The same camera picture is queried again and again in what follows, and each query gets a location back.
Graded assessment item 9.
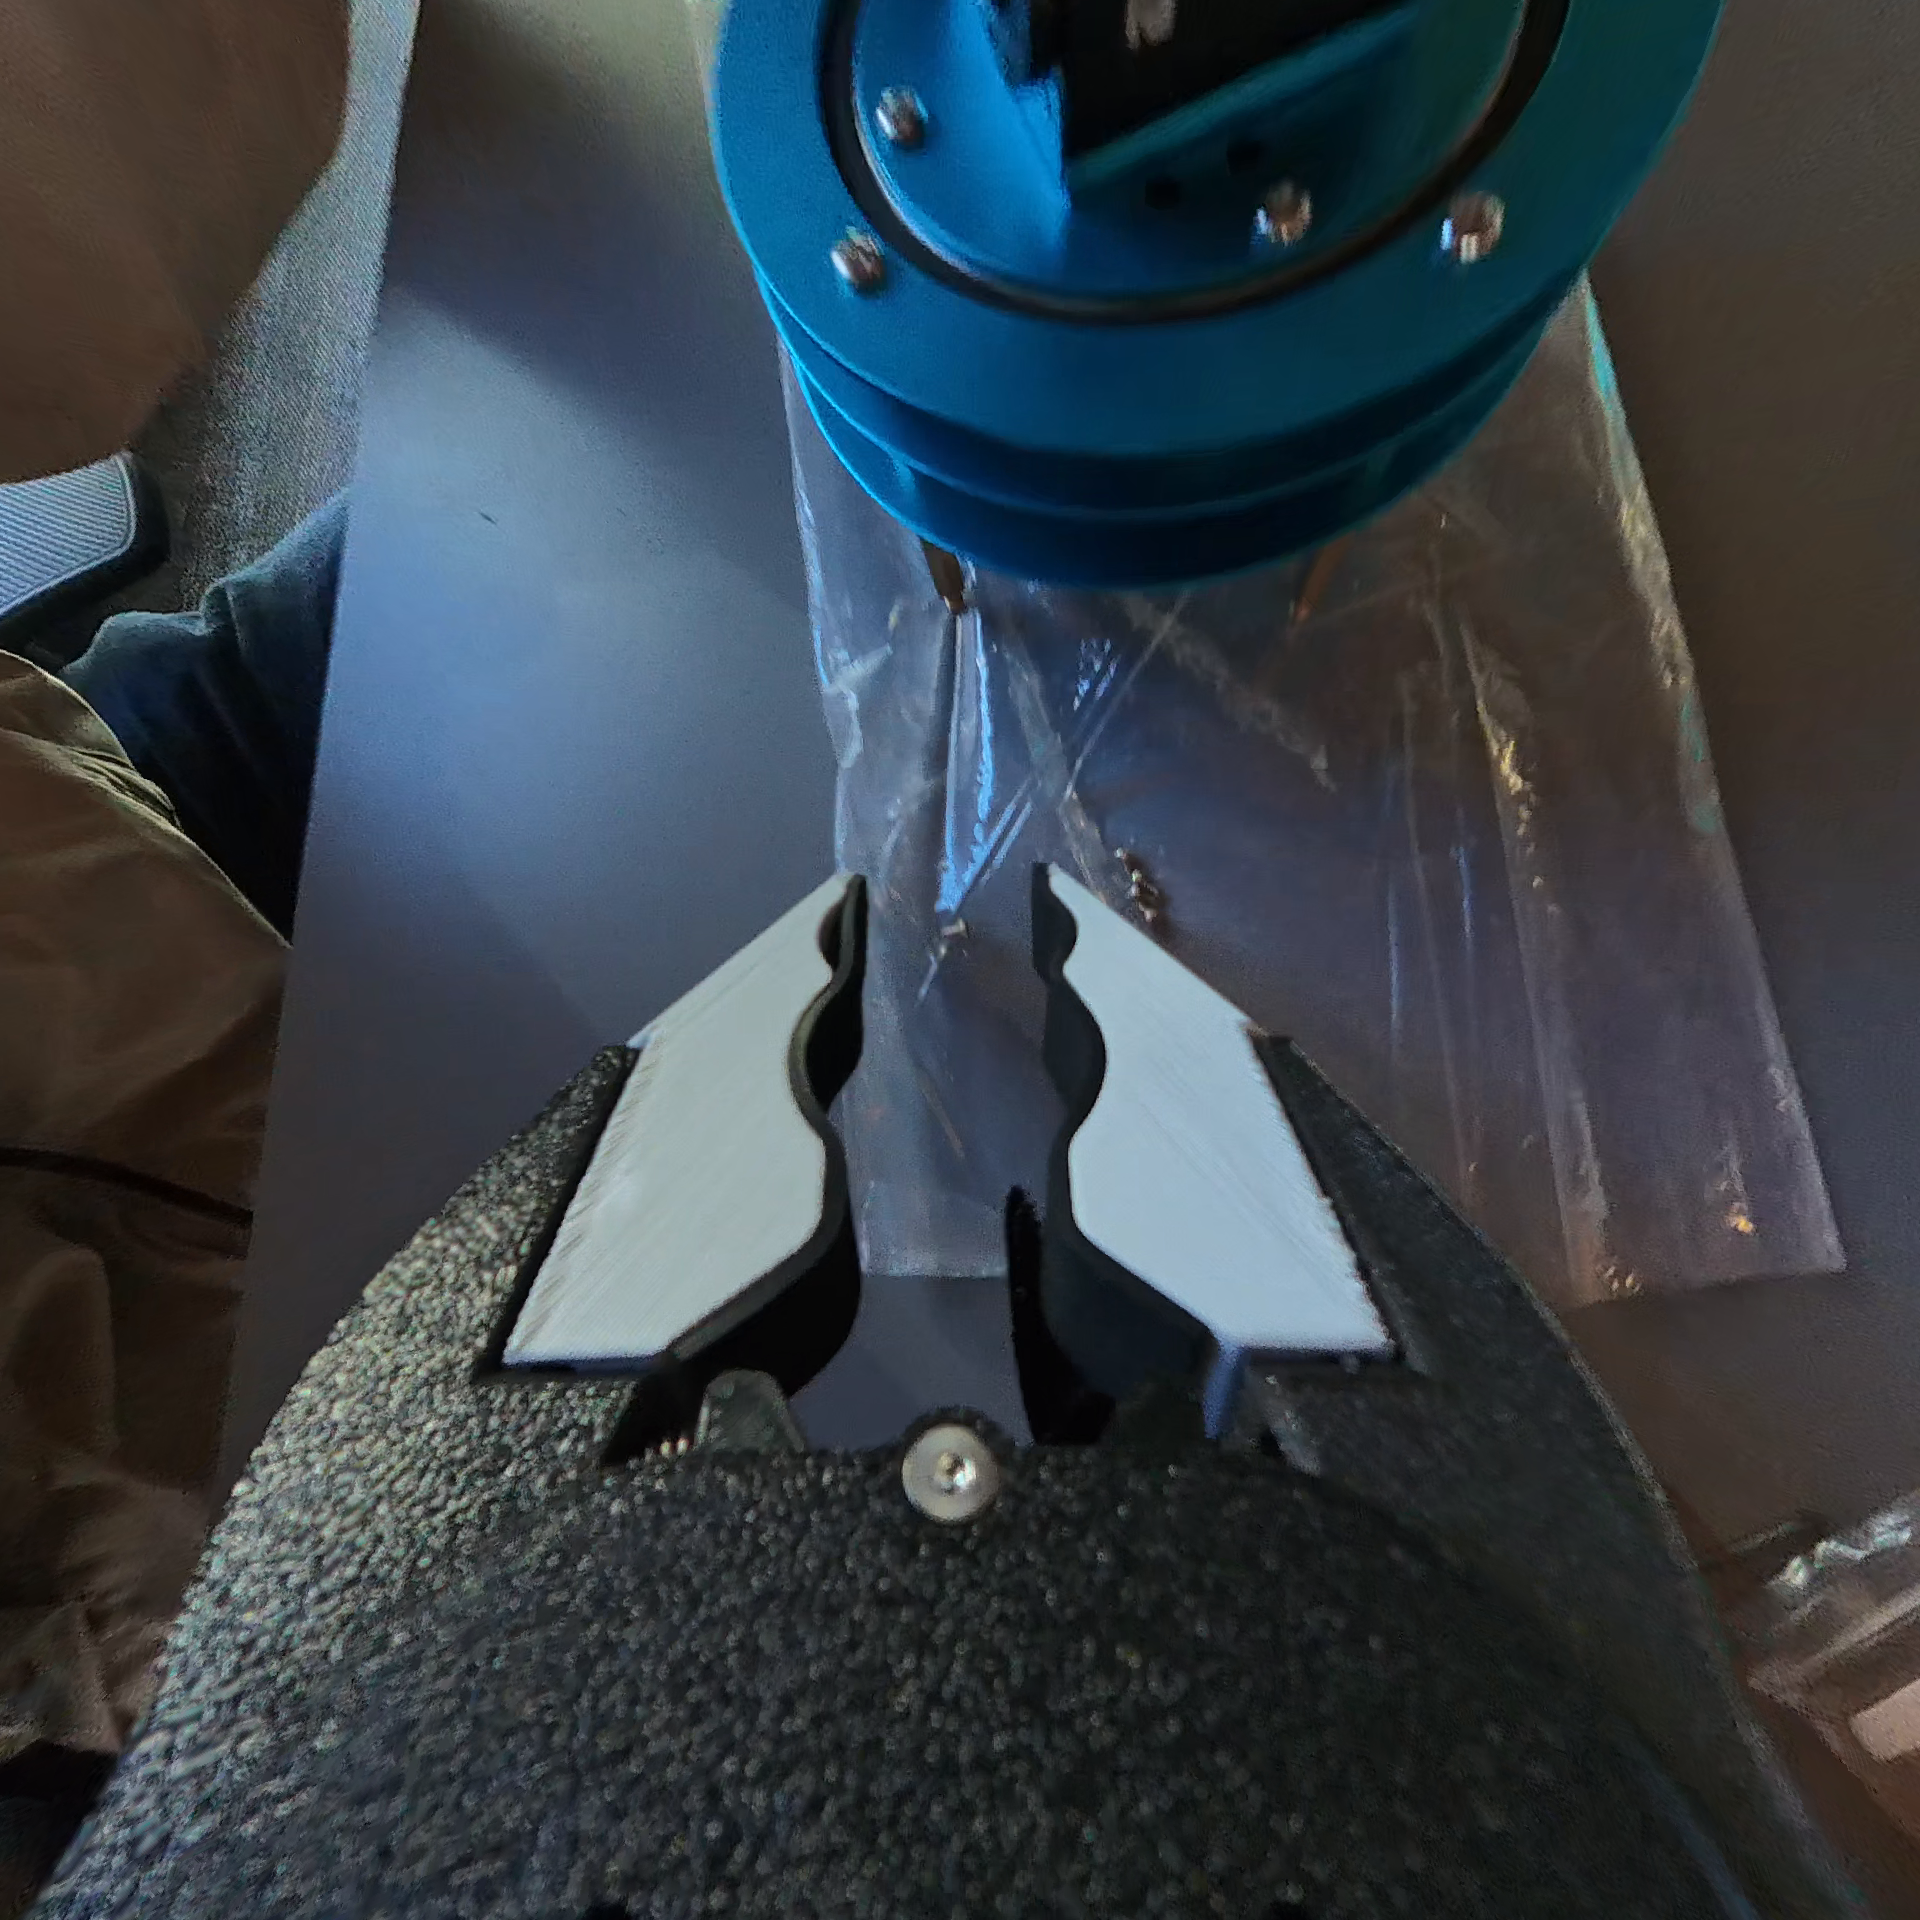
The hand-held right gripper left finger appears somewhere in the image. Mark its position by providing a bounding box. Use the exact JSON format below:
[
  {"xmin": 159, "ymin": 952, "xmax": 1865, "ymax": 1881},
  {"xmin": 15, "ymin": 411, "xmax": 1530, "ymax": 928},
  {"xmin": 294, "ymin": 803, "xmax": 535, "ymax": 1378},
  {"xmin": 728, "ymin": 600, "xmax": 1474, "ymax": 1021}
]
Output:
[{"xmin": 500, "ymin": 871, "xmax": 869, "ymax": 1470}]

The dark grey desk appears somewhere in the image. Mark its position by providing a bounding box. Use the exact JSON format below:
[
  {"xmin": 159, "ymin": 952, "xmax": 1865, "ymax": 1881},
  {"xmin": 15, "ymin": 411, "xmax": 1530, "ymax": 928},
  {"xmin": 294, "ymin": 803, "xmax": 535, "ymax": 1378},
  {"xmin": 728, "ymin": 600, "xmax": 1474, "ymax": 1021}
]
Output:
[{"xmin": 225, "ymin": 0, "xmax": 1920, "ymax": 1726}]

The person's beige jacket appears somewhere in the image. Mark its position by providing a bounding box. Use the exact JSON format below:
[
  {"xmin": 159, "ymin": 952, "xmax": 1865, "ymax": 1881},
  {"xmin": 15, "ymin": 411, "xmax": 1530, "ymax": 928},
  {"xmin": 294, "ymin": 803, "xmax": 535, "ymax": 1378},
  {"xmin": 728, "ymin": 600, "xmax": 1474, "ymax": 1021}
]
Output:
[{"xmin": 0, "ymin": 0, "xmax": 357, "ymax": 1763}]

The large clear plastic bag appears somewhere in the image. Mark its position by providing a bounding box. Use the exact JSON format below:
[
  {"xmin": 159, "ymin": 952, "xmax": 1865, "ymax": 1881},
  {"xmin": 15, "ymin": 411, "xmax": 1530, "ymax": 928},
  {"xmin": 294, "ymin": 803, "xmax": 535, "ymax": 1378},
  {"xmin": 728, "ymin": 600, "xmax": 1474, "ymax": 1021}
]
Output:
[{"xmin": 779, "ymin": 284, "xmax": 1847, "ymax": 1308}]

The black servo motor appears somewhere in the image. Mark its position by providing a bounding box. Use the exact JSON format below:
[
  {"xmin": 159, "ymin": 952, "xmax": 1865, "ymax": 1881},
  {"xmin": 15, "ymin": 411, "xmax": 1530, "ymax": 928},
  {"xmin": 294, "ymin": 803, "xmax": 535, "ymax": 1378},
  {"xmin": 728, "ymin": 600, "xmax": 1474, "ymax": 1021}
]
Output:
[{"xmin": 1035, "ymin": 0, "xmax": 1407, "ymax": 160}]

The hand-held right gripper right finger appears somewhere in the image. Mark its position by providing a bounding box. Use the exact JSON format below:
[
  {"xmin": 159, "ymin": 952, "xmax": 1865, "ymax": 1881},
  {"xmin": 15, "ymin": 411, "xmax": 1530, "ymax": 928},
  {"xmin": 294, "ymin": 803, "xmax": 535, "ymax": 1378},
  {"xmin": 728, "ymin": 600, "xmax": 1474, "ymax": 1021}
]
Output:
[{"xmin": 996, "ymin": 865, "xmax": 1393, "ymax": 1448}]

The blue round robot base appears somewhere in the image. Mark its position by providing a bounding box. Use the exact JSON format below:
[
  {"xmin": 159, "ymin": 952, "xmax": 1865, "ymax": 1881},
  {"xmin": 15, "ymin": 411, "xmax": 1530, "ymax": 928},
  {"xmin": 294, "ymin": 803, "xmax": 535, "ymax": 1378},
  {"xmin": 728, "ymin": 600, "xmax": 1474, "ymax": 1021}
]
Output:
[{"xmin": 703, "ymin": 0, "xmax": 1730, "ymax": 613}]

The pile of small screw bags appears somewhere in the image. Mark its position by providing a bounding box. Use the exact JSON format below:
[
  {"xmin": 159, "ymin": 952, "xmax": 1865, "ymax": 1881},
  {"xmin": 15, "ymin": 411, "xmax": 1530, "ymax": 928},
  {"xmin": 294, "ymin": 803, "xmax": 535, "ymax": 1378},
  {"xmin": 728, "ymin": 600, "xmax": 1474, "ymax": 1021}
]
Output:
[{"xmin": 1723, "ymin": 1480, "xmax": 1920, "ymax": 1802}]

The person's dark trouser leg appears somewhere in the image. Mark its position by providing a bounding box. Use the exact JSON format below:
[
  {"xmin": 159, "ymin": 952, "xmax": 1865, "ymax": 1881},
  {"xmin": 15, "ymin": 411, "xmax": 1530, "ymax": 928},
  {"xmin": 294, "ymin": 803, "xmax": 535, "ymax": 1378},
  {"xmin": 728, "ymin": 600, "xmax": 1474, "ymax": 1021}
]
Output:
[{"xmin": 69, "ymin": 490, "xmax": 350, "ymax": 944}]

